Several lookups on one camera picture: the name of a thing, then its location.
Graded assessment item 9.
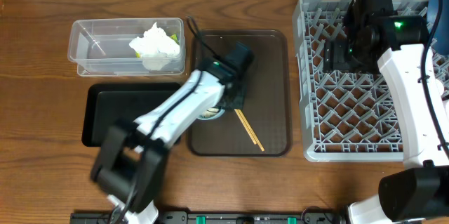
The white paper napkin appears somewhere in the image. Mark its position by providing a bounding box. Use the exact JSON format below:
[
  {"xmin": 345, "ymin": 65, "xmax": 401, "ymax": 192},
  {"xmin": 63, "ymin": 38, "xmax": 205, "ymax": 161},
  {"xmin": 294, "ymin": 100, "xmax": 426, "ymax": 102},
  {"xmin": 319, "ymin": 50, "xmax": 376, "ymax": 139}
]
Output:
[{"xmin": 128, "ymin": 22, "xmax": 181, "ymax": 59}]

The dark blue plate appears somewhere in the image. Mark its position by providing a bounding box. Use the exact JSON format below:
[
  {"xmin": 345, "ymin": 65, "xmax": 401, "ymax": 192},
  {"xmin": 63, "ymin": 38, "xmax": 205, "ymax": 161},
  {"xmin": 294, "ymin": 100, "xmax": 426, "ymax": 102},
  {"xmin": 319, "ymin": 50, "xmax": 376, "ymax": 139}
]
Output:
[{"xmin": 427, "ymin": 0, "xmax": 448, "ymax": 57}]

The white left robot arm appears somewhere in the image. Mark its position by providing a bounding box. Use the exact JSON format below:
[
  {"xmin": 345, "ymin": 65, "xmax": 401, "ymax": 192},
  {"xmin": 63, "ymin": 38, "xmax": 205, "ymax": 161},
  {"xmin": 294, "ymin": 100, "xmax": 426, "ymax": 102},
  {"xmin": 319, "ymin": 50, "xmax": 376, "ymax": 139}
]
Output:
[{"xmin": 91, "ymin": 58, "xmax": 252, "ymax": 223}]

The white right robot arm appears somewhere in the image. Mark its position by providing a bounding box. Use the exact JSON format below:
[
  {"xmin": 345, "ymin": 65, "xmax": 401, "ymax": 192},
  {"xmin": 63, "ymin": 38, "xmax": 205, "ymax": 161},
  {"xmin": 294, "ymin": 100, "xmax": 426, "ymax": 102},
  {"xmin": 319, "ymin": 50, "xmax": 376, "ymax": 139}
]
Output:
[{"xmin": 325, "ymin": 9, "xmax": 448, "ymax": 223}]

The grey plastic dishwasher rack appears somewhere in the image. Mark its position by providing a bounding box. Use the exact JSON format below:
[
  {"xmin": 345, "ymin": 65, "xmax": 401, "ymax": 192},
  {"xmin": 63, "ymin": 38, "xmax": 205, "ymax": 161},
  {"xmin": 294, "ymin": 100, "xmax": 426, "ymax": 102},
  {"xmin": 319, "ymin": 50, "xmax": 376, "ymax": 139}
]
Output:
[{"xmin": 293, "ymin": 0, "xmax": 448, "ymax": 163}]

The clear plastic waste bin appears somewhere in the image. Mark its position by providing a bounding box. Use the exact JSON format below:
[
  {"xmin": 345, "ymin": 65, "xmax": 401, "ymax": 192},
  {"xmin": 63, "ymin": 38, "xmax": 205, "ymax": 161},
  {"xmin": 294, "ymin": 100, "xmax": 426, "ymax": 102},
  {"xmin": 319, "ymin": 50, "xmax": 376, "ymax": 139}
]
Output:
[{"xmin": 67, "ymin": 18, "xmax": 186, "ymax": 77}]

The light blue bowl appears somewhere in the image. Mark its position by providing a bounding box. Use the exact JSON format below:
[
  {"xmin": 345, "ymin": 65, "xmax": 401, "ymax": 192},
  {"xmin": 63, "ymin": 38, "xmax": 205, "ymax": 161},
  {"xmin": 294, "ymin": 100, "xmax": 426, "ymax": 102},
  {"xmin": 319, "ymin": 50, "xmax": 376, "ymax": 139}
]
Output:
[{"xmin": 198, "ymin": 107, "xmax": 225, "ymax": 121}]

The brown plastic serving tray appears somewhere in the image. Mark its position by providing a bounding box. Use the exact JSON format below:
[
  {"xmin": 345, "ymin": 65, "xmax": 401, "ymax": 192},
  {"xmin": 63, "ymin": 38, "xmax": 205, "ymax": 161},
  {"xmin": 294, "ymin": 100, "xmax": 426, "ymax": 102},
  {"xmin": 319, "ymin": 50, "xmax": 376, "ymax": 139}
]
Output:
[{"xmin": 188, "ymin": 29, "xmax": 292, "ymax": 157}]

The wooden chopstick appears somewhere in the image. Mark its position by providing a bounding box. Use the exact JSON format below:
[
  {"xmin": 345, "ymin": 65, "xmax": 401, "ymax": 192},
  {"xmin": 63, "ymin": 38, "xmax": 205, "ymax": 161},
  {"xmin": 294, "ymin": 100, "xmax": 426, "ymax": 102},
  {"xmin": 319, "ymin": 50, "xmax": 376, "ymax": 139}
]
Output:
[
  {"xmin": 234, "ymin": 109, "xmax": 257, "ymax": 145},
  {"xmin": 234, "ymin": 109, "xmax": 265, "ymax": 152}
]

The black plastic tray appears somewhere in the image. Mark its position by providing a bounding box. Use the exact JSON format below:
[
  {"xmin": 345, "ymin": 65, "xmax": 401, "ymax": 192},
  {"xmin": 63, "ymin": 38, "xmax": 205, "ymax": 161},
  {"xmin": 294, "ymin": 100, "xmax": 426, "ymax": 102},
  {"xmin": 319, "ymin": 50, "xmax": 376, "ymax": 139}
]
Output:
[{"xmin": 81, "ymin": 83, "xmax": 180, "ymax": 147}]

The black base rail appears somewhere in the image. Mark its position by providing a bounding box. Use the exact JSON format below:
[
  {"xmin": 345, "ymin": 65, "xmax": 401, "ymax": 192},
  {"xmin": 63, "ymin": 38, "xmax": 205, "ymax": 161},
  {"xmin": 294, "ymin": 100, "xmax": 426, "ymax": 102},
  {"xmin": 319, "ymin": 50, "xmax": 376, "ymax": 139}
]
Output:
[{"xmin": 69, "ymin": 204, "xmax": 349, "ymax": 224}]

